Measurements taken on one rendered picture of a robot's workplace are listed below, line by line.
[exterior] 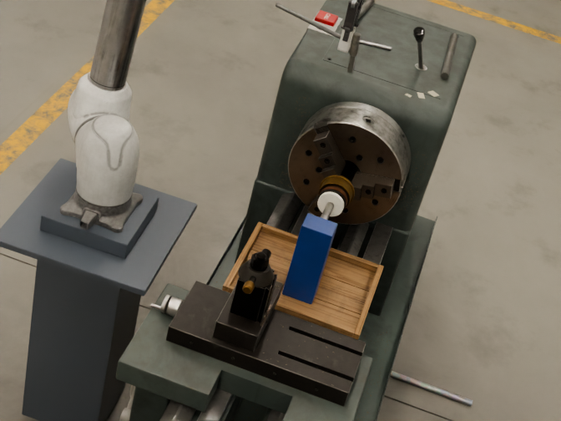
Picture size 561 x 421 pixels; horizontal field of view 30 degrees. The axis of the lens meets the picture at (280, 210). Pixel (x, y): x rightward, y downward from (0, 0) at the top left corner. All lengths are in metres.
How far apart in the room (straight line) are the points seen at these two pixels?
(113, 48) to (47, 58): 2.37
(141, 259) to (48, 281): 0.30
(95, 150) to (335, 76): 0.68
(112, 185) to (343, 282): 0.67
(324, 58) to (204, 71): 2.42
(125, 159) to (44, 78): 2.29
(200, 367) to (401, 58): 1.17
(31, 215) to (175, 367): 0.82
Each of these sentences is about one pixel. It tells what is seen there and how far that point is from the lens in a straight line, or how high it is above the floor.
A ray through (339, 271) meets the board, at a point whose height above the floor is 0.88.
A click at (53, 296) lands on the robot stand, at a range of 3.07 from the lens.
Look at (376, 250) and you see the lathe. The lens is 2.94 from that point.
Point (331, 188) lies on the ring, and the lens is 2.67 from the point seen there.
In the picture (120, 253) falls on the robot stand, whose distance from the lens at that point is 2.87.
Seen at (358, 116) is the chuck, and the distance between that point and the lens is 2.76.
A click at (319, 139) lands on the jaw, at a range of 2.72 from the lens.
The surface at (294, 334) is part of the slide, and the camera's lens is 2.44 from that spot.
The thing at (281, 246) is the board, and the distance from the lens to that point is 2.81.
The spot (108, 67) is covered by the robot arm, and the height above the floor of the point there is 1.16.
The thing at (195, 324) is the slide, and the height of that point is 0.97.
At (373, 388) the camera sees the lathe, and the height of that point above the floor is 0.54.
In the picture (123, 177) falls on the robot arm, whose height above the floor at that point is 0.95.
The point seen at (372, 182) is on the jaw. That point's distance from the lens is 2.75.
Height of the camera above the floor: 2.60
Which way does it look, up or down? 36 degrees down
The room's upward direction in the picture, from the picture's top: 15 degrees clockwise
